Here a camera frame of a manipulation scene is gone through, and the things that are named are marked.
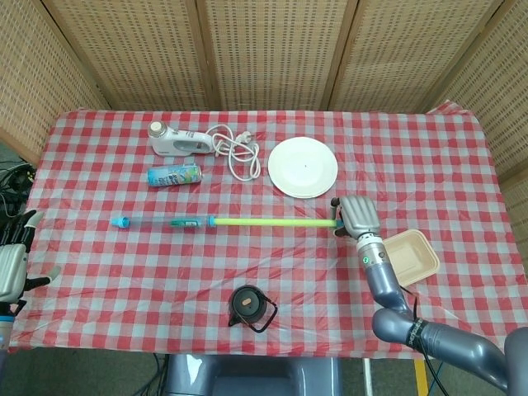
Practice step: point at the red white checkered tablecloth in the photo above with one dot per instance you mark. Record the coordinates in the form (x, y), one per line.
(185, 280)

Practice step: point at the yellow floor tape strip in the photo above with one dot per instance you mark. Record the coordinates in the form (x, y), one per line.
(420, 377)

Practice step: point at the white table leg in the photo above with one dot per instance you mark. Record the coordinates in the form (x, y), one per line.
(366, 377)

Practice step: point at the white electric hand mixer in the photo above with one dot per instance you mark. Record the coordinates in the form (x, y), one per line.
(181, 142)

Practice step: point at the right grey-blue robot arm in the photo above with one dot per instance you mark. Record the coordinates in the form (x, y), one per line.
(387, 284)

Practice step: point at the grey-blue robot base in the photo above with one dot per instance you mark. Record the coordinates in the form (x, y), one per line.
(247, 375)

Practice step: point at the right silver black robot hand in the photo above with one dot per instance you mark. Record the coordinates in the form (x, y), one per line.
(361, 214)

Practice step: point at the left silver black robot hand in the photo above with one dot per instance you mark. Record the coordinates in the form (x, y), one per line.
(12, 264)

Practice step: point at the white round plate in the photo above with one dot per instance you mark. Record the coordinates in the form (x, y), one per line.
(303, 167)

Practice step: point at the bamboo folding screen panel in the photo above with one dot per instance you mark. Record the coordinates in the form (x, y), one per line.
(412, 53)
(495, 103)
(37, 82)
(136, 53)
(272, 53)

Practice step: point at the blue green drink can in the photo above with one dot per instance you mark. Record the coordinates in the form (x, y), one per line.
(175, 175)

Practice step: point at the beige rectangular food box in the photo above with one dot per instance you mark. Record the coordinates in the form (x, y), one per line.
(412, 255)

